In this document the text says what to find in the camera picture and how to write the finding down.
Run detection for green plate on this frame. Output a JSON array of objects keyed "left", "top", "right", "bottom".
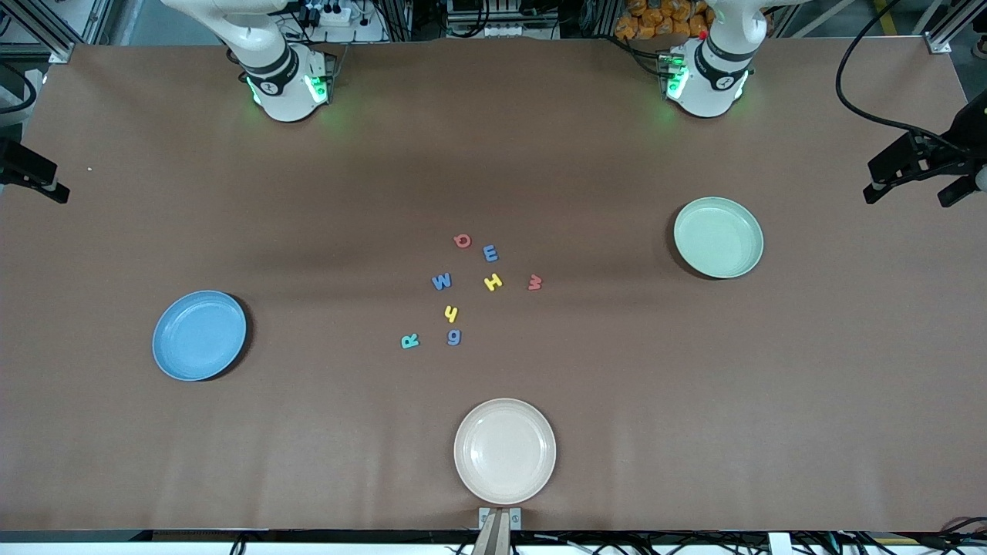
[{"left": 673, "top": 197, "right": 765, "bottom": 279}]

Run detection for blue plate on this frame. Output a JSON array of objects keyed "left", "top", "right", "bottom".
[{"left": 152, "top": 290, "right": 248, "bottom": 382}]

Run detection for beige plate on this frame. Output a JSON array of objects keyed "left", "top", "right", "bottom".
[{"left": 453, "top": 398, "right": 557, "bottom": 506}]

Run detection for orange netted bag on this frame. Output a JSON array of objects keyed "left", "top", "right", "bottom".
[{"left": 615, "top": 0, "right": 714, "bottom": 41}]

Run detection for white power strip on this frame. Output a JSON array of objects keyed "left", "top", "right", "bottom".
[{"left": 297, "top": 0, "right": 386, "bottom": 43}]

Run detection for grey equipment rack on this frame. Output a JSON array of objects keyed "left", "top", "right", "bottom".
[{"left": 443, "top": 0, "right": 560, "bottom": 39}]

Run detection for aluminium frame post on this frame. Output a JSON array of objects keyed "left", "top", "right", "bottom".
[
  {"left": 0, "top": 0, "right": 75, "bottom": 64},
  {"left": 924, "top": 0, "right": 987, "bottom": 55}
]

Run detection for black cables under table edge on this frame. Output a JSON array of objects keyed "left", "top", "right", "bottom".
[{"left": 802, "top": 515, "right": 987, "bottom": 555}]

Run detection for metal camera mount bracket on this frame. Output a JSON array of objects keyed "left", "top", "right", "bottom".
[{"left": 478, "top": 507, "right": 523, "bottom": 555}]

